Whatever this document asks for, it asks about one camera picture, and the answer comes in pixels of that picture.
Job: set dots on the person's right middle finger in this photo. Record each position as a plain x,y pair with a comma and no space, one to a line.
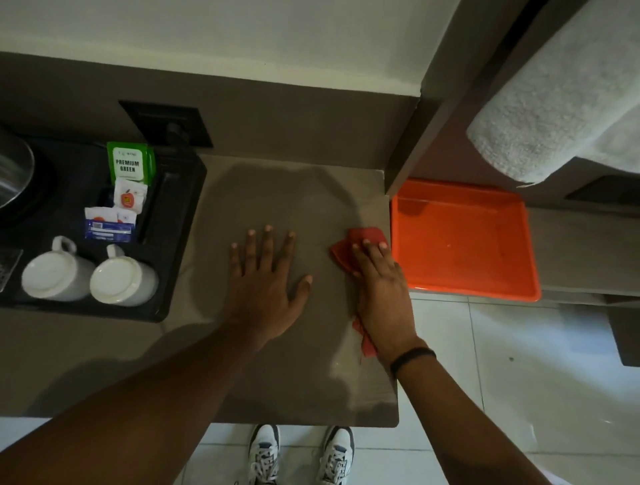
372,255

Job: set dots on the person's right forearm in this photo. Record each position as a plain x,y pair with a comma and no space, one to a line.
460,424

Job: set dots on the person's left middle finger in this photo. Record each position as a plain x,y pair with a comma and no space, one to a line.
269,249

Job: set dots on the clear glass item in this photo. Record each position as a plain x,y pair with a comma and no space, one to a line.
9,267

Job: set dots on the black wristband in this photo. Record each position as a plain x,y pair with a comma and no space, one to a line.
412,355

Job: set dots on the person's left little finger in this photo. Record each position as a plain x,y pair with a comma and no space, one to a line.
236,260

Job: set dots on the red cleaning cloth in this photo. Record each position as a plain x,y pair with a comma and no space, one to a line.
345,247

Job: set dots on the stainless steel kettle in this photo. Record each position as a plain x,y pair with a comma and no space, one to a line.
12,172

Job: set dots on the person's left thumb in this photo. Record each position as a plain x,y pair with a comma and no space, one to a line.
302,290

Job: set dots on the white ceramic mug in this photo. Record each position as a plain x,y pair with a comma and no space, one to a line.
122,280
52,275

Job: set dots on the person's left white sneaker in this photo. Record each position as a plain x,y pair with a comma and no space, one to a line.
264,457

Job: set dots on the person's left hand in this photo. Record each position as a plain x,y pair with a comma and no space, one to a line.
260,300

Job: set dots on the blue and white sachet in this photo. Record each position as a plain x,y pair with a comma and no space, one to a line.
107,232

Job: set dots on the white folded towel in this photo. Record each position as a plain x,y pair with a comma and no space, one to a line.
560,110

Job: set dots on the black serving tray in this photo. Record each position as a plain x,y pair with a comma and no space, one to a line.
170,225

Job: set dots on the orange plastic tray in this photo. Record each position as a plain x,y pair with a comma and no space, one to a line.
465,245

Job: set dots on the brown wooden shelf unit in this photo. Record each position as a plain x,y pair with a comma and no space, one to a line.
450,75

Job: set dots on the person's left forearm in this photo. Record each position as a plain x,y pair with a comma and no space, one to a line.
135,414

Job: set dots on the white sachet with orange print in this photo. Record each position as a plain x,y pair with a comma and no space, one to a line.
130,196

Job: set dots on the person's right white sneaker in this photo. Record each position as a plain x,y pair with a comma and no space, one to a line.
336,457

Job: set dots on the green tea bag packet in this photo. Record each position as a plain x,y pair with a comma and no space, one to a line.
129,161

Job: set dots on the person's right hand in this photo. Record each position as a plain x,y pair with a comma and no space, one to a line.
382,305

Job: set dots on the small white sachet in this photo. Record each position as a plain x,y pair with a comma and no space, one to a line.
100,214

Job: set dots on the person's white sneaker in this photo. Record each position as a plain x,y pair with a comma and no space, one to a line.
264,457
336,457

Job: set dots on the black wall socket plate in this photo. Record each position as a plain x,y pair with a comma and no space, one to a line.
165,122

